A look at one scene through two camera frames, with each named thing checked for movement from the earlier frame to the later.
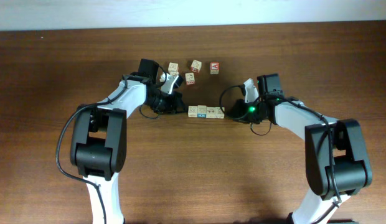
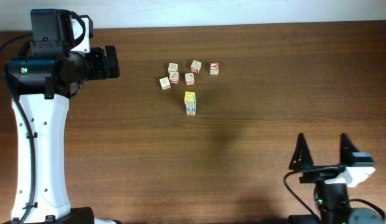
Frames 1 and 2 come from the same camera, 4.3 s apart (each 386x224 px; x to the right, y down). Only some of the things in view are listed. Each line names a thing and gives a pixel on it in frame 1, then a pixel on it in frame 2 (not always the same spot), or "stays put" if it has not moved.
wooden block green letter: [219, 113] -> [190, 98]
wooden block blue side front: [202, 111] -> [190, 109]
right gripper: [240, 115] -> [301, 159]
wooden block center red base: [190, 78] stays put
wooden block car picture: [210, 112] -> [190, 105]
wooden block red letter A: [214, 68] stays put
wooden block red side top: [196, 66] stays put
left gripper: [175, 99] -> [102, 67]
